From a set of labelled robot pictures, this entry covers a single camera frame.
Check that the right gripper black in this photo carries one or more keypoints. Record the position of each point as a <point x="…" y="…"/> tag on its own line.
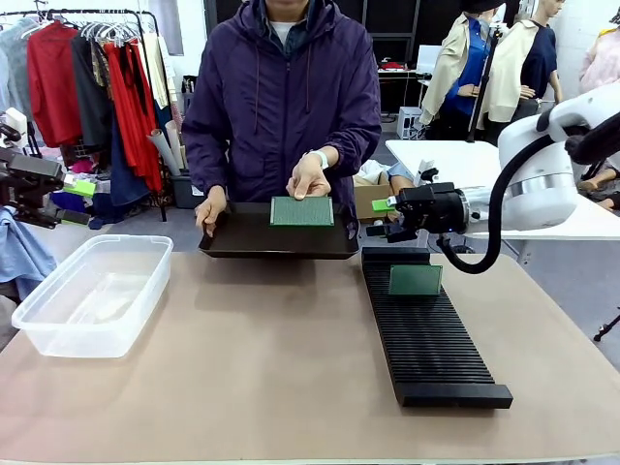
<point x="436" y="208"/>

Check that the navy hanging garment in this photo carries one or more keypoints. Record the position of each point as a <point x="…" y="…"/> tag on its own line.
<point x="128" y="169"/>

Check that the person torso purple jacket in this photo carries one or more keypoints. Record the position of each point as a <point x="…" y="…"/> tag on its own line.
<point x="281" y="97"/>

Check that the black tripod leg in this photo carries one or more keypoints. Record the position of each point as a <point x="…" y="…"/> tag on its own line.
<point x="609" y="330"/>

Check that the light grey hanging garment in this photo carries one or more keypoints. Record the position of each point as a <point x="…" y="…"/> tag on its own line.
<point x="14" y="63"/>

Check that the grey storage bin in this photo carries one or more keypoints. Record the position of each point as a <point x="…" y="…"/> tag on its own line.
<point x="181" y="194"/>

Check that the person's left hand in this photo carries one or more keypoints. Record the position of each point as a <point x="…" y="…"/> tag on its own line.
<point x="307" y="179"/>

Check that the person's left forearm purple sleeve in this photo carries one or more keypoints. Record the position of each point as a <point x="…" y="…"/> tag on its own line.
<point x="353" y="145"/>

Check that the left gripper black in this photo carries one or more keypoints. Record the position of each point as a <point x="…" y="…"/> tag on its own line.
<point x="29" y="184"/>

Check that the clear plastic storage box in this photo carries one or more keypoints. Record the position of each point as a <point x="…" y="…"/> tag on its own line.
<point x="97" y="290"/>

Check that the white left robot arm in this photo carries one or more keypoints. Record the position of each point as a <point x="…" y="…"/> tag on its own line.
<point x="14" y="116"/>

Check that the mannequin pink top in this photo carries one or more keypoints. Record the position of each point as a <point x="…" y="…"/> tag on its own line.
<point x="603" y="63"/>

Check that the black chair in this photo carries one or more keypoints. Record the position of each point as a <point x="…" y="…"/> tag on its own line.
<point x="525" y="111"/>

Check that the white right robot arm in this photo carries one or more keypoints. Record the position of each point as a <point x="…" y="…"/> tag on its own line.
<point x="537" y="203"/>

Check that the black plastic tray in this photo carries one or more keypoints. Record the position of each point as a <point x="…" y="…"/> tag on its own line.
<point x="242" y="237"/>

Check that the white plastic crate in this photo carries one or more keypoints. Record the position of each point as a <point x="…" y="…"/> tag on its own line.
<point x="409" y="123"/>

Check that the cream hanging garment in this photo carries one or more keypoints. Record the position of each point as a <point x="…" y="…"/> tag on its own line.
<point x="157" y="72"/>

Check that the light blue shirt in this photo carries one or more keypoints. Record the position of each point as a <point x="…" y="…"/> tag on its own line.
<point x="24" y="252"/>

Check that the person's right forearm purple sleeve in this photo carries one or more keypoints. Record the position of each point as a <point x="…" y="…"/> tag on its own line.
<point x="203" y="169"/>

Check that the mannequin beige jacket blue shirt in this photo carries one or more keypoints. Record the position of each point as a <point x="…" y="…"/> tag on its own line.
<point x="457" y="48"/>

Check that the person's right hand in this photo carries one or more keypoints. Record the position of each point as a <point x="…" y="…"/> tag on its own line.
<point x="210" y="208"/>

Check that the white rectangular panel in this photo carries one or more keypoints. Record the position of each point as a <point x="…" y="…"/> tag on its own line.
<point x="428" y="58"/>

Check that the pink fabric pile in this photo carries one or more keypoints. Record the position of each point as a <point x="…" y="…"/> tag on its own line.
<point x="82" y="167"/>

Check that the black metal clothes rack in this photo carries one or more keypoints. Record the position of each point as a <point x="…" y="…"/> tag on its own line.
<point x="145" y="29"/>

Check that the black hanging garment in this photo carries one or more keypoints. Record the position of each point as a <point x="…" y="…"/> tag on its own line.
<point x="92" y="97"/>

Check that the black tripod pole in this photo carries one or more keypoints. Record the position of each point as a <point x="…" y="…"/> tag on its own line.
<point x="486" y="77"/>

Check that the brown cardboard box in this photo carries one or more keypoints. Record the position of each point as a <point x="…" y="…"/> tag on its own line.
<point x="368" y="203"/>

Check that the red hanging jacket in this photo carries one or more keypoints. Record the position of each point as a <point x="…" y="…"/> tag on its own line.
<point x="53" y="82"/>

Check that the green perforated PCB board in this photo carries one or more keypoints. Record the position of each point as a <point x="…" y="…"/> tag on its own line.
<point x="300" y="213"/>
<point x="416" y="281"/>

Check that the white wristband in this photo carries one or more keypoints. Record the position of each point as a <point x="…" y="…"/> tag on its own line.
<point x="319" y="159"/>

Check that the brown cardboard roll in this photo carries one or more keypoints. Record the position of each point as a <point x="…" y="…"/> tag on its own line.
<point x="402" y="181"/>

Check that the white paper roll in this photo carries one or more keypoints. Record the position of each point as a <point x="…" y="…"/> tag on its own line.
<point x="174" y="138"/>

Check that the mannequin cream and navy top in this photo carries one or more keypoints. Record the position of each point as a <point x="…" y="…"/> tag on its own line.
<point x="542" y="58"/>

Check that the black slotted PCB rack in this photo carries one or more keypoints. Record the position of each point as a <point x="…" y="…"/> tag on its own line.
<point x="431" y="339"/>

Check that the cream paper roll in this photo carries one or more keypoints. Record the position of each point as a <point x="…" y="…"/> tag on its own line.
<point x="162" y="150"/>

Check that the red hanging dress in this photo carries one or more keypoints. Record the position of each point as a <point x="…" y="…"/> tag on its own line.
<point x="131" y="106"/>

